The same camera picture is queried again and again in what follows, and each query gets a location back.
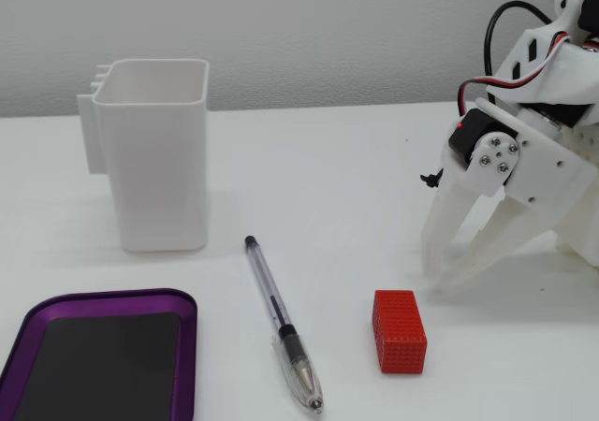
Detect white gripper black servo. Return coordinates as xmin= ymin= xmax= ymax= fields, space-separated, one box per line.
xmin=419 ymin=96 xmax=598 ymax=295

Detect red white black servo wire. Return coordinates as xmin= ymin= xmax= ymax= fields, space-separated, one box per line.
xmin=457 ymin=31 xmax=599 ymax=118

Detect white plastic pen holder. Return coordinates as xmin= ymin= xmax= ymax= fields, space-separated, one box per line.
xmin=76 ymin=57 xmax=211 ymax=254

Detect black cable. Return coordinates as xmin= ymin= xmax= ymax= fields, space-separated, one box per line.
xmin=483 ymin=1 xmax=555 ymax=106

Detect silver metal tool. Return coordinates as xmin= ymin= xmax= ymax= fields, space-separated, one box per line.
xmin=243 ymin=235 xmax=325 ymax=416

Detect red ribbed rectangular block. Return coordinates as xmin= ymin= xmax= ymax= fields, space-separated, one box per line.
xmin=372 ymin=289 xmax=429 ymax=375

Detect black zip tie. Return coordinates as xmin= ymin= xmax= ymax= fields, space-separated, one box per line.
xmin=419 ymin=167 xmax=445 ymax=189

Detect purple metal tray black liner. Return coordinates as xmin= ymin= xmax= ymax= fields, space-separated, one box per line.
xmin=0 ymin=288 xmax=198 ymax=421

